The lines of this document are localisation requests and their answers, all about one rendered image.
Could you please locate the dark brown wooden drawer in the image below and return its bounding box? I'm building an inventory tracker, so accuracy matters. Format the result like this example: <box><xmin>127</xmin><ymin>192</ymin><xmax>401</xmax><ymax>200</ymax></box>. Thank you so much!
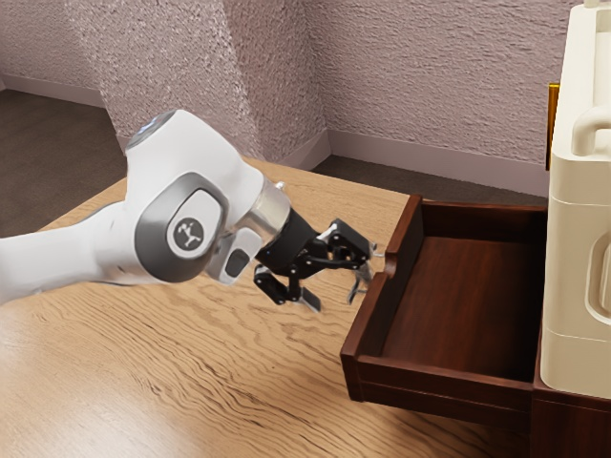
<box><xmin>339</xmin><ymin>193</ymin><xmax>550</xmax><ymax>417</ymax></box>

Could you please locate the dark brown wooden cabinet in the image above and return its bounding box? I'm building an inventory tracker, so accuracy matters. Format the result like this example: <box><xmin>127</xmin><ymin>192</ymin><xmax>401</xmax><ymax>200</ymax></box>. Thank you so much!
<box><xmin>528</xmin><ymin>328</ymin><xmax>611</xmax><ymax>458</ymax></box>

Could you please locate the yellow-brown flat panel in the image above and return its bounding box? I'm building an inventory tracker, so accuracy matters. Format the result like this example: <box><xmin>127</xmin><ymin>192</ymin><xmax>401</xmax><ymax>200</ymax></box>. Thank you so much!
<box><xmin>545</xmin><ymin>81</ymin><xmax>560</xmax><ymax>171</ymax></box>

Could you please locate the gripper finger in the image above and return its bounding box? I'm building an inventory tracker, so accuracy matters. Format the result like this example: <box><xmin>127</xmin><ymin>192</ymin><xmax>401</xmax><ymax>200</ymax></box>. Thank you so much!
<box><xmin>300</xmin><ymin>218</ymin><xmax>384</xmax><ymax>305</ymax></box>
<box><xmin>252</xmin><ymin>263</ymin><xmax>324</xmax><ymax>315</ymax></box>

